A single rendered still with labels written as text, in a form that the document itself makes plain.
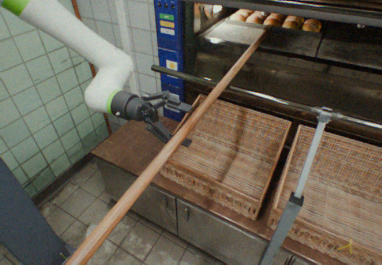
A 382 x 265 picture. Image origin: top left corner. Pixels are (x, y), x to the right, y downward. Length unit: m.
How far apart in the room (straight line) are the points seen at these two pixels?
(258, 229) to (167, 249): 0.76
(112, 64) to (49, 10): 0.23
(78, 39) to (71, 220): 1.48
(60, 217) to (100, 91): 1.41
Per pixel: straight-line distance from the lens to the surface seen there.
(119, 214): 0.55
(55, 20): 0.85
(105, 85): 0.87
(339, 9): 1.04
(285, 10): 1.05
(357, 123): 0.94
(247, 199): 1.15
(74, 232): 2.02
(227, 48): 1.33
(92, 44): 0.87
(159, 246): 1.82
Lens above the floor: 1.66
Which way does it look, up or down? 39 degrees down
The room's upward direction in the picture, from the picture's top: straight up
